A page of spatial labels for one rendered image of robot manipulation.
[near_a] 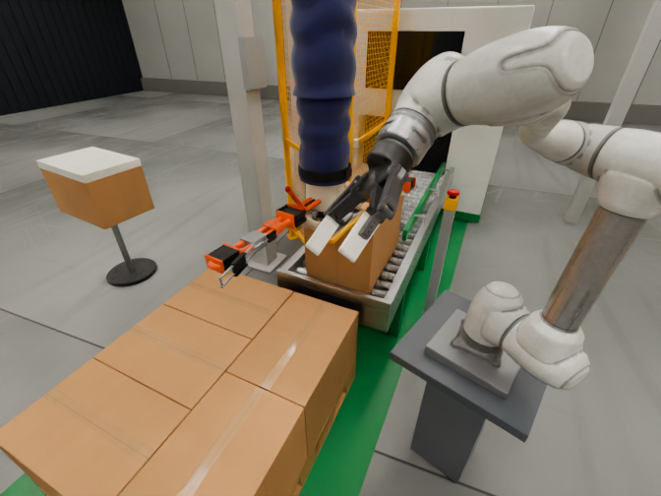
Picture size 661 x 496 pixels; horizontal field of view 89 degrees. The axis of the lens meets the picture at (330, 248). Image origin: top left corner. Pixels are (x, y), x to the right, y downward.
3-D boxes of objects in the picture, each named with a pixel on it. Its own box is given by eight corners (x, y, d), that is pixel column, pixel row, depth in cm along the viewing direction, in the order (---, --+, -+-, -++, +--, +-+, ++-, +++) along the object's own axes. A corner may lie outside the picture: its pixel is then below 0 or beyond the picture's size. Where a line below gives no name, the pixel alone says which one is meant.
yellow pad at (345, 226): (350, 208, 168) (351, 198, 165) (369, 213, 164) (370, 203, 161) (313, 238, 144) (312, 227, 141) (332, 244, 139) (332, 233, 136)
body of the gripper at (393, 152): (368, 143, 61) (339, 183, 59) (395, 131, 53) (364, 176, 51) (394, 171, 64) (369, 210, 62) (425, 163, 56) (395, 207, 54)
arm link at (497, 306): (482, 313, 139) (500, 269, 127) (520, 343, 125) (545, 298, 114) (452, 323, 132) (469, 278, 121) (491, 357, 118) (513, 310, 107)
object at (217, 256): (226, 255, 114) (223, 242, 111) (242, 262, 111) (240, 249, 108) (207, 268, 108) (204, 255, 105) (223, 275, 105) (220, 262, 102)
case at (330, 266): (344, 231, 250) (346, 180, 228) (397, 244, 235) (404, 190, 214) (306, 277, 204) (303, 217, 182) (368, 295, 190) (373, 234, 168)
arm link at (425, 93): (375, 110, 62) (430, 93, 50) (418, 51, 65) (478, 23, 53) (407, 153, 67) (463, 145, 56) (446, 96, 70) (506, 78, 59)
